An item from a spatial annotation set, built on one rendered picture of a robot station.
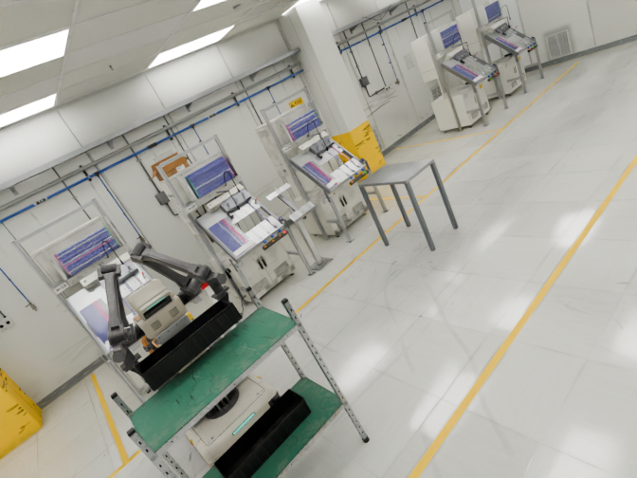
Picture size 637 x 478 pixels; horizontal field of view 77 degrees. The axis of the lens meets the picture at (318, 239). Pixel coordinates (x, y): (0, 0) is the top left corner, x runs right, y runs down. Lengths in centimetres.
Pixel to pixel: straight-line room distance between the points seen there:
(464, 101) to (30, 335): 725
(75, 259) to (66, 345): 194
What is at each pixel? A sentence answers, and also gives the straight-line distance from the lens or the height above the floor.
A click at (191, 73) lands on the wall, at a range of 653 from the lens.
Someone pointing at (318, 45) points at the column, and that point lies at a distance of 713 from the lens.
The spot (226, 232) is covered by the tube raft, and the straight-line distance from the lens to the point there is 450.
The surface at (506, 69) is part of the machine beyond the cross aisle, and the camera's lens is 896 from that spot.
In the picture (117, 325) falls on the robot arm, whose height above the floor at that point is 138.
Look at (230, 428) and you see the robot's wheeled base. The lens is 300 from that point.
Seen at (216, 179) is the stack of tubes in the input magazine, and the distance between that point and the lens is 471.
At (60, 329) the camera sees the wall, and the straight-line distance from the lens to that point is 604.
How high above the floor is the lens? 201
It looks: 21 degrees down
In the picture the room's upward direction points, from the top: 27 degrees counter-clockwise
